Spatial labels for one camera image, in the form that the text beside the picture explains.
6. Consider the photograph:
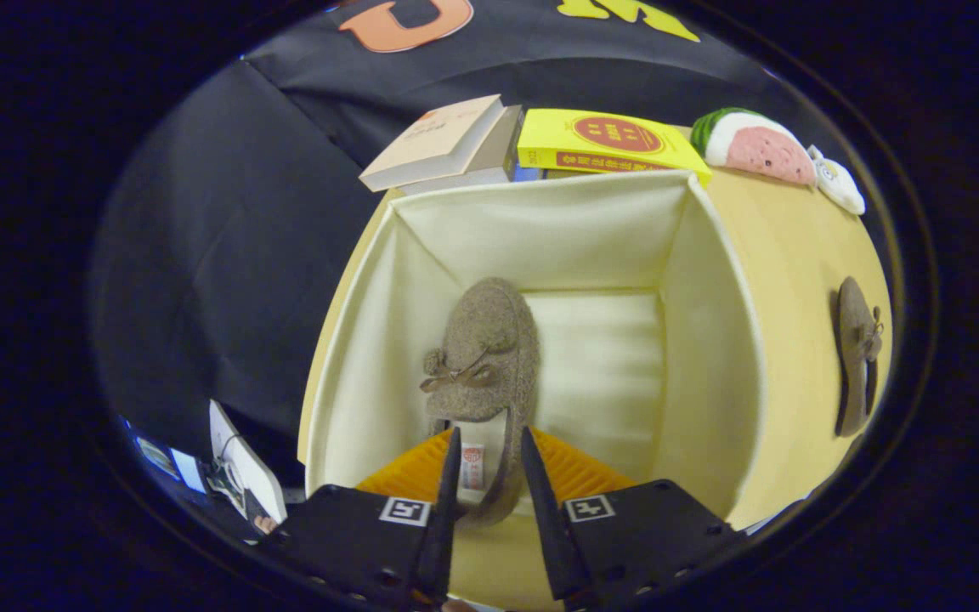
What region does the yellow book with red circle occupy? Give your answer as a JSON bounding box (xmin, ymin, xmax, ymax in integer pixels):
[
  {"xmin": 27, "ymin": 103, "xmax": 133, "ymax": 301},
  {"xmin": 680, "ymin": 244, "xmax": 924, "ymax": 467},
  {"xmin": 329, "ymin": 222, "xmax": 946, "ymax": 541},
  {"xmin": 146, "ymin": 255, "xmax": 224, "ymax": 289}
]
[{"xmin": 517, "ymin": 108, "xmax": 713, "ymax": 184}]

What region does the white plush toy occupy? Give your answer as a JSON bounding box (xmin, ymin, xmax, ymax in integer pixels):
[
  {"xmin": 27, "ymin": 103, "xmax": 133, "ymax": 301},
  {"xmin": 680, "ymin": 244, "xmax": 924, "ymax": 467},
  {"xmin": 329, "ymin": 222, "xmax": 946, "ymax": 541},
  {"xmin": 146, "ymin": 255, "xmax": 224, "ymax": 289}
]
[{"xmin": 806, "ymin": 144, "xmax": 868, "ymax": 216}]

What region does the grey paperback book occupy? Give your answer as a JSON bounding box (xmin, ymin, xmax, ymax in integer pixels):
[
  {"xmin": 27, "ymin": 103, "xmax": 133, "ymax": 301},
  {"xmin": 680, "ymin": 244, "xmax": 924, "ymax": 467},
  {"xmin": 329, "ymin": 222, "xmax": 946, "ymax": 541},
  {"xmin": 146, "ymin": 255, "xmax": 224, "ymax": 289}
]
[{"xmin": 400, "ymin": 105, "xmax": 525, "ymax": 197}]

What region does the beige paperback book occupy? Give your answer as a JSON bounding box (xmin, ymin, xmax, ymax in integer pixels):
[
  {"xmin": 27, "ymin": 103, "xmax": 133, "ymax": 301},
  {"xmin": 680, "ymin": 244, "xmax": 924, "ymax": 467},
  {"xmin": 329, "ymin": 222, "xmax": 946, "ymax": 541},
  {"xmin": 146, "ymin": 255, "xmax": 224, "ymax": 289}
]
[{"xmin": 359, "ymin": 93, "xmax": 507, "ymax": 193}]

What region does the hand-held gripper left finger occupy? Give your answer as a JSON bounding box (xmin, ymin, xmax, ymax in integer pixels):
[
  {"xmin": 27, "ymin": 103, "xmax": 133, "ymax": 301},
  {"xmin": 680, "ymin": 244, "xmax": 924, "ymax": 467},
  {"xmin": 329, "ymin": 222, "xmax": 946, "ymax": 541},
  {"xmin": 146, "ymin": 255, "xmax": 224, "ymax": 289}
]
[{"xmin": 264, "ymin": 428, "xmax": 463, "ymax": 609}]

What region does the black backdrop cloth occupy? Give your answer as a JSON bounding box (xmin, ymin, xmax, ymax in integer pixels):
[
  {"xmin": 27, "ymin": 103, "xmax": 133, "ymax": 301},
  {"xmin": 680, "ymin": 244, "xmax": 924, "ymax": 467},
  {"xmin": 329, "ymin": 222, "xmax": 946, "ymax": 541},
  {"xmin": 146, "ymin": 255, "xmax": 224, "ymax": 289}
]
[{"xmin": 90, "ymin": 0, "xmax": 796, "ymax": 487}]

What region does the watermelon slice plush toy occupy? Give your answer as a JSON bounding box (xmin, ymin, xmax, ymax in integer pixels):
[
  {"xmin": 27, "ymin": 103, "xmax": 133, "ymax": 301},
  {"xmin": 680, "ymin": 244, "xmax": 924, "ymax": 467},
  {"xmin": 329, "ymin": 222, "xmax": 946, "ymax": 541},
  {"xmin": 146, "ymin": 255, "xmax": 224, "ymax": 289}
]
[{"xmin": 692, "ymin": 107, "xmax": 820, "ymax": 188}]

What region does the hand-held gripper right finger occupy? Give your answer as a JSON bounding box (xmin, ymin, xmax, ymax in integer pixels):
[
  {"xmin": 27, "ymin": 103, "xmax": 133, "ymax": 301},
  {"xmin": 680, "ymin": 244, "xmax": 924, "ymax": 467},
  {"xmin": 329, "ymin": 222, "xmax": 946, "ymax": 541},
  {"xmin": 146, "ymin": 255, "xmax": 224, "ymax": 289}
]
[{"xmin": 521, "ymin": 427, "xmax": 747, "ymax": 606}]

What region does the brown fuzzy shoe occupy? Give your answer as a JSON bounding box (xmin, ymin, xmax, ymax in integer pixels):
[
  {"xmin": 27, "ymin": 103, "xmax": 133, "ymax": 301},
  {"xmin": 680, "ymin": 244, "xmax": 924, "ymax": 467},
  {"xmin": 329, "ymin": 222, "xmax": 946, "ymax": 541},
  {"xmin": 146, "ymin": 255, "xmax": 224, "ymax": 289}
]
[
  {"xmin": 420, "ymin": 277, "xmax": 541, "ymax": 528},
  {"xmin": 834, "ymin": 276, "xmax": 885, "ymax": 439}
]

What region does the white paper sheet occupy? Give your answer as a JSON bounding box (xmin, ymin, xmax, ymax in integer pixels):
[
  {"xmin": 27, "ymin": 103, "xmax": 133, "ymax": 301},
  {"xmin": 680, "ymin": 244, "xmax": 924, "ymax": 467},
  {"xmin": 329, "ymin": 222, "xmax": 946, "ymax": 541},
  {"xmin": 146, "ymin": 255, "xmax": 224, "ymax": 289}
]
[{"xmin": 207, "ymin": 399, "xmax": 288, "ymax": 524}]

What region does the beige fabric storage box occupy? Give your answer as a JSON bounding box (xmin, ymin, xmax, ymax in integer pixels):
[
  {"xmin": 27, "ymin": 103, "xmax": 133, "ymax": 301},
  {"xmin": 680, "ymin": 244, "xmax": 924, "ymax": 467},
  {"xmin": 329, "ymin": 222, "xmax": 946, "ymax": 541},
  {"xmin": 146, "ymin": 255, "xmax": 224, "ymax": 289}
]
[{"xmin": 298, "ymin": 170, "xmax": 767, "ymax": 609}]

